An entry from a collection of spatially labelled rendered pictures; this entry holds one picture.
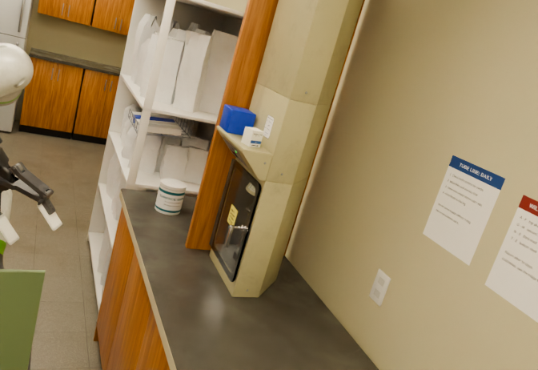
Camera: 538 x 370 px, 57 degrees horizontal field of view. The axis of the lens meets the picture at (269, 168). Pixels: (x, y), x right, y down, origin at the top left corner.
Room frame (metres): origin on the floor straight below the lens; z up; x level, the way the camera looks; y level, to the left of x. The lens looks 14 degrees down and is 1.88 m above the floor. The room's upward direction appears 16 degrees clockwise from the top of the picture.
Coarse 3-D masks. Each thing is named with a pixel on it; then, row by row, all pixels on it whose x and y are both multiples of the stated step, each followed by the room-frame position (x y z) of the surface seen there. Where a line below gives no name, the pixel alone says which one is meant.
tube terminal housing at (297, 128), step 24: (264, 96) 1.86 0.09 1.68; (264, 120) 1.81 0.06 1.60; (288, 120) 1.68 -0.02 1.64; (312, 120) 1.73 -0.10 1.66; (264, 144) 1.76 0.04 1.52; (288, 144) 1.70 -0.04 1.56; (312, 144) 1.83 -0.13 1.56; (288, 168) 1.71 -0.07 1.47; (264, 192) 1.68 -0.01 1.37; (288, 192) 1.72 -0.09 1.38; (264, 216) 1.69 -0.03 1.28; (288, 216) 1.80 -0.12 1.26; (264, 240) 1.70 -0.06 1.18; (216, 264) 1.87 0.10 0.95; (240, 264) 1.68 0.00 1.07; (264, 264) 1.72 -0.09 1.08; (240, 288) 1.69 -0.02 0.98; (264, 288) 1.78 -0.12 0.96
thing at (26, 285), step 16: (0, 272) 0.96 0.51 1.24; (16, 272) 0.98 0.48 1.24; (32, 272) 0.99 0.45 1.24; (0, 288) 0.96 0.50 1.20; (16, 288) 0.98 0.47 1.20; (32, 288) 1.00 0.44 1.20; (0, 304) 0.97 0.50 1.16; (16, 304) 0.98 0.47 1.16; (32, 304) 1.00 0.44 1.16; (0, 320) 0.97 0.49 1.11; (16, 320) 0.99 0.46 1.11; (32, 320) 1.00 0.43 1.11; (0, 336) 0.97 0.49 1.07; (16, 336) 0.99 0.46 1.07; (32, 336) 1.01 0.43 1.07; (0, 352) 0.97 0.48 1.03; (16, 352) 0.99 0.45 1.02; (0, 368) 0.98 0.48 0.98; (16, 368) 0.99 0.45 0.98
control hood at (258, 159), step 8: (224, 136) 1.82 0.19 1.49; (232, 136) 1.78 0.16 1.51; (240, 136) 1.82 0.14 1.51; (232, 144) 1.75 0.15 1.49; (240, 144) 1.69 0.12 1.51; (240, 152) 1.68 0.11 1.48; (248, 152) 1.63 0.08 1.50; (256, 152) 1.65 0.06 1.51; (264, 152) 1.67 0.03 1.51; (248, 160) 1.64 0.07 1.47; (256, 160) 1.65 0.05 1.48; (264, 160) 1.66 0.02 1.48; (248, 168) 1.74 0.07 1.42; (256, 168) 1.65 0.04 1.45; (264, 168) 1.67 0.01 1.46; (256, 176) 1.67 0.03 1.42; (264, 176) 1.67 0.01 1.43
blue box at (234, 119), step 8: (224, 112) 1.88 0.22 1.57; (232, 112) 1.82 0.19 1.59; (240, 112) 1.83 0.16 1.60; (248, 112) 1.86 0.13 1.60; (224, 120) 1.86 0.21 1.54; (232, 120) 1.82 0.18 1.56; (240, 120) 1.83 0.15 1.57; (248, 120) 1.85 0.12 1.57; (224, 128) 1.84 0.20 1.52; (232, 128) 1.82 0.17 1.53; (240, 128) 1.84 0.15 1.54
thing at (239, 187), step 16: (240, 176) 1.84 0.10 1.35; (240, 192) 1.81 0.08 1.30; (256, 192) 1.69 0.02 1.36; (224, 208) 1.91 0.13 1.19; (240, 208) 1.77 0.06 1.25; (224, 224) 1.87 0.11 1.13; (240, 224) 1.74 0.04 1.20; (224, 240) 1.83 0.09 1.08; (240, 240) 1.70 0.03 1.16; (224, 256) 1.79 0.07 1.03; (240, 256) 1.68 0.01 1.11
